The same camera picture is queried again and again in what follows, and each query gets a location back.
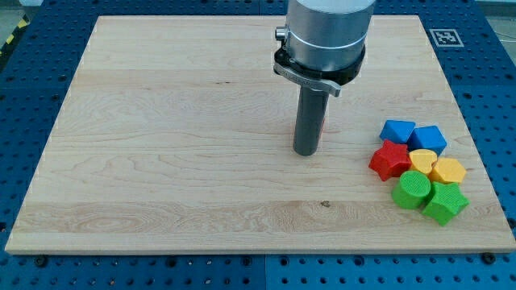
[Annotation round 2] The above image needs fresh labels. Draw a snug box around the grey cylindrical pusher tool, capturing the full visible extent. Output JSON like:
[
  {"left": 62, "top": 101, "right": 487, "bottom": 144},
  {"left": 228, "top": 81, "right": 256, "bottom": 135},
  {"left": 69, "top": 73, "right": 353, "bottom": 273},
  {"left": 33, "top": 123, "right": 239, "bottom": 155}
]
[{"left": 293, "top": 86, "right": 329, "bottom": 156}]

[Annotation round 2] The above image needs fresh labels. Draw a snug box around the blue cube block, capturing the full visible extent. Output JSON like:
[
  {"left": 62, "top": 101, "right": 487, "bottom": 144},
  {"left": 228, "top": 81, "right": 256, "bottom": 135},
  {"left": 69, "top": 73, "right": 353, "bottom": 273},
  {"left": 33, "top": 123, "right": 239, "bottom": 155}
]
[{"left": 407, "top": 126, "right": 447, "bottom": 155}]

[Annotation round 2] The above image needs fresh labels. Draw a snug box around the green star block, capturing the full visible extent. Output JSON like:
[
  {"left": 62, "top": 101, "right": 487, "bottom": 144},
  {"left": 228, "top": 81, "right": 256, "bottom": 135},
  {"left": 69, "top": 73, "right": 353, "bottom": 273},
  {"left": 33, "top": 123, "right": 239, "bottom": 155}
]
[{"left": 422, "top": 181, "right": 470, "bottom": 226}]

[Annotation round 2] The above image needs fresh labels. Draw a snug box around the blue triangular block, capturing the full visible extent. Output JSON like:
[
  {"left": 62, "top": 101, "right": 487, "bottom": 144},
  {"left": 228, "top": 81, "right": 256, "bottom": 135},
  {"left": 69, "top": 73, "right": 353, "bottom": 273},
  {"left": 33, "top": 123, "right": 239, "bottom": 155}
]
[{"left": 380, "top": 119, "right": 416, "bottom": 143}]

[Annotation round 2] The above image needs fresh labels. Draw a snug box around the white fiducial marker tag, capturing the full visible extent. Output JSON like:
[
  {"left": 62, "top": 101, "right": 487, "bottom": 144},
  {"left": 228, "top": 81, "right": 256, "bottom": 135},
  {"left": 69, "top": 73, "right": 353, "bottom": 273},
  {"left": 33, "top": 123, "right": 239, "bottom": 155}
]
[{"left": 430, "top": 28, "right": 464, "bottom": 48}]

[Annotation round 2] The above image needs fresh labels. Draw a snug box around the green cylinder block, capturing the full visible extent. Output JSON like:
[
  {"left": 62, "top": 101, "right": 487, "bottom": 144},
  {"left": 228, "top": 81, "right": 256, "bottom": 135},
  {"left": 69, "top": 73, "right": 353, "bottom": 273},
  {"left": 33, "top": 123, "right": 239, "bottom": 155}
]
[{"left": 391, "top": 170, "right": 431, "bottom": 209}]

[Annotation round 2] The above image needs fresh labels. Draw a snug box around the yellow heart block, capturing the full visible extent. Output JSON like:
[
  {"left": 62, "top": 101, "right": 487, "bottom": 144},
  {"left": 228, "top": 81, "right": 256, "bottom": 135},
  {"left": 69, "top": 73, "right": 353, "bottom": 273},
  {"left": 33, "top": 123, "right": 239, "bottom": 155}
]
[{"left": 409, "top": 149, "right": 438, "bottom": 176}]

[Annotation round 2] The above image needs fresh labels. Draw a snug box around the yellow hexagon block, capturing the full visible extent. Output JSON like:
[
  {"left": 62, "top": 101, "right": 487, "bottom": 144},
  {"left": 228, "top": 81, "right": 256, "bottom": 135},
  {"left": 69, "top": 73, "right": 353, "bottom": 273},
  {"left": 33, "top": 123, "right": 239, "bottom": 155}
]
[{"left": 428, "top": 158, "right": 467, "bottom": 184}]

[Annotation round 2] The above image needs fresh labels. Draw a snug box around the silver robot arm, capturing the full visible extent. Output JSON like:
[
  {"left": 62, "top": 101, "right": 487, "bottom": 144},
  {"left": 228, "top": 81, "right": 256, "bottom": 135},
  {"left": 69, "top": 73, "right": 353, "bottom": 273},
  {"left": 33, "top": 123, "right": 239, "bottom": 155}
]
[{"left": 275, "top": 0, "right": 376, "bottom": 72}]

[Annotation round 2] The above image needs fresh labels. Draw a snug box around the black tool clamp mount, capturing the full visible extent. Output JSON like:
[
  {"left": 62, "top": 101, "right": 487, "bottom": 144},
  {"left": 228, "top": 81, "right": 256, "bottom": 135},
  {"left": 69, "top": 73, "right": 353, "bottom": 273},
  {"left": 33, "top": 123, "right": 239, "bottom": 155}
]
[{"left": 273, "top": 47, "right": 366, "bottom": 97}]

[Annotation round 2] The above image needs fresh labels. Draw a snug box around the wooden board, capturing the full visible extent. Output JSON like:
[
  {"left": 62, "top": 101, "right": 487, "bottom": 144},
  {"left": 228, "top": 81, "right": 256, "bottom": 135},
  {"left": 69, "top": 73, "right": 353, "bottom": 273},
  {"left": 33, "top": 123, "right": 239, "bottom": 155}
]
[{"left": 6, "top": 16, "right": 515, "bottom": 255}]

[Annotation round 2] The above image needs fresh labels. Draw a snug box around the red star block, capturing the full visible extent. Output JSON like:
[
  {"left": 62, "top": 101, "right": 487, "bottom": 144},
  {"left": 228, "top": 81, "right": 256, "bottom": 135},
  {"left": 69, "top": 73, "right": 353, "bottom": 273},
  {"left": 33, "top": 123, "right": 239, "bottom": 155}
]
[{"left": 368, "top": 139, "right": 412, "bottom": 181}]

